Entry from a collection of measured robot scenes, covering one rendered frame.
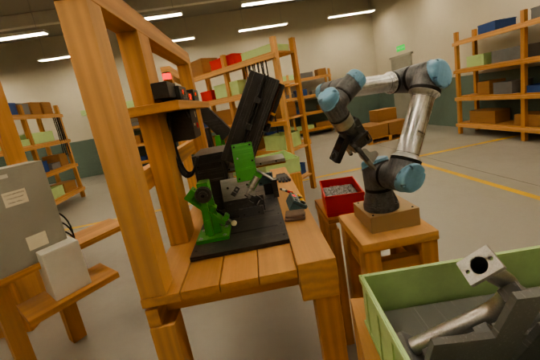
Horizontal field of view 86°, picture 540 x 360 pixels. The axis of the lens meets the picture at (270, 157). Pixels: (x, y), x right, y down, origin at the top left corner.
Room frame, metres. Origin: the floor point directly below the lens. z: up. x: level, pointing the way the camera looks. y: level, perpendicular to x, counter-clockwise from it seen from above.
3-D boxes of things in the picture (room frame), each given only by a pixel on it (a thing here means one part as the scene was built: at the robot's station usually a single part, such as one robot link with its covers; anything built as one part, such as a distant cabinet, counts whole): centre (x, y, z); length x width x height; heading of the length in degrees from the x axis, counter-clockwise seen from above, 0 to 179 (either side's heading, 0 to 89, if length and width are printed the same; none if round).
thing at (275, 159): (1.75, 0.11, 1.11); 0.39 x 0.16 x 0.03; 92
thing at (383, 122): (7.43, -2.93, 0.37); 1.20 x 0.80 x 0.74; 104
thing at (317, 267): (1.67, -0.07, 0.82); 1.50 x 0.14 x 0.15; 2
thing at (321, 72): (10.27, -0.95, 1.12); 3.16 x 0.54 x 2.24; 96
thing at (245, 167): (1.59, 0.14, 1.17); 0.13 x 0.12 x 0.20; 2
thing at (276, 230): (1.66, 0.21, 0.89); 1.10 x 0.42 x 0.02; 2
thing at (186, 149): (1.65, 0.58, 1.23); 1.30 x 0.05 x 0.09; 2
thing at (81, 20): (1.65, 0.51, 1.36); 1.49 x 0.09 x 0.97; 2
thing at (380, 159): (1.22, -0.45, 1.09); 0.13 x 0.12 x 0.14; 22
